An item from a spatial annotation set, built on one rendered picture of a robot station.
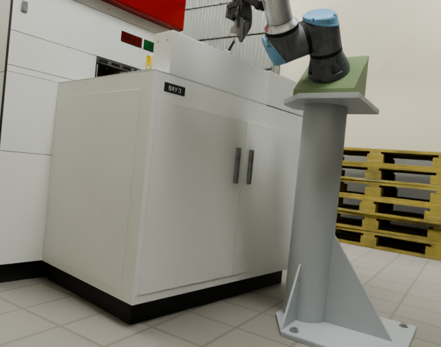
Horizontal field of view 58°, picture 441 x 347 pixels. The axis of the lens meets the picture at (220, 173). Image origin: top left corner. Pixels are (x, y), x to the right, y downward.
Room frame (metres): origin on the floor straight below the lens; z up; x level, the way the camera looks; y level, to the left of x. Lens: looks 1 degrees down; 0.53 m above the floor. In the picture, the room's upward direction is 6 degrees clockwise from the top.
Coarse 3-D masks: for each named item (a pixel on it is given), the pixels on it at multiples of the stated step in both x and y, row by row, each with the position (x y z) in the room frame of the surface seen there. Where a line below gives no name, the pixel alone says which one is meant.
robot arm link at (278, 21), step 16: (272, 0) 1.27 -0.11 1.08; (288, 0) 1.29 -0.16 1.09; (272, 16) 1.30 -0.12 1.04; (288, 16) 1.31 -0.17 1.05; (272, 32) 1.33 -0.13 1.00; (288, 32) 1.32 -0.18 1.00; (304, 32) 1.35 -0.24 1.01; (272, 48) 1.35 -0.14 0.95; (288, 48) 1.36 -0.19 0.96; (304, 48) 1.37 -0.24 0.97
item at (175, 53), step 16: (176, 32) 1.29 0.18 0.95; (160, 48) 1.32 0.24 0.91; (176, 48) 1.30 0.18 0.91; (192, 48) 1.35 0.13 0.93; (208, 48) 1.41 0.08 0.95; (160, 64) 1.31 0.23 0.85; (176, 64) 1.30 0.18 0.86; (192, 64) 1.35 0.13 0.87; (208, 64) 1.41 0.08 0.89; (224, 64) 1.48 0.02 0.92; (240, 64) 1.54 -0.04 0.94; (192, 80) 1.36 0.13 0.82; (208, 80) 1.42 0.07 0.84; (224, 80) 1.48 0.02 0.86; (240, 80) 1.55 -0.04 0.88; (256, 80) 1.62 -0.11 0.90; (256, 96) 1.63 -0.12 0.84
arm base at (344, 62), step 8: (312, 56) 1.43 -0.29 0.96; (320, 56) 1.41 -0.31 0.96; (328, 56) 1.40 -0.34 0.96; (336, 56) 1.41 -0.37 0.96; (344, 56) 1.43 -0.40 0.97; (312, 64) 1.45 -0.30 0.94; (320, 64) 1.42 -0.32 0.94; (328, 64) 1.41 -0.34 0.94; (336, 64) 1.42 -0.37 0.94; (344, 64) 1.43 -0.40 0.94; (312, 72) 1.46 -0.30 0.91; (320, 72) 1.44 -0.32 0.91; (328, 72) 1.42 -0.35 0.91; (336, 72) 1.44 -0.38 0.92; (344, 72) 1.43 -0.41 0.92; (312, 80) 1.48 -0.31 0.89; (320, 80) 1.45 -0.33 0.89; (328, 80) 1.44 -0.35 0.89; (336, 80) 1.44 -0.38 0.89
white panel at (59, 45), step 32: (32, 0) 1.55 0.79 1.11; (64, 0) 1.65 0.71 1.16; (96, 0) 1.75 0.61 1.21; (32, 32) 1.56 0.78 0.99; (64, 32) 1.66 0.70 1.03; (96, 32) 1.76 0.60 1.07; (128, 32) 1.89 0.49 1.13; (160, 32) 2.03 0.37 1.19; (32, 64) 1.57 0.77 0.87; (64, 64) 1.66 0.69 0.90; (128, 64) 1.90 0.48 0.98
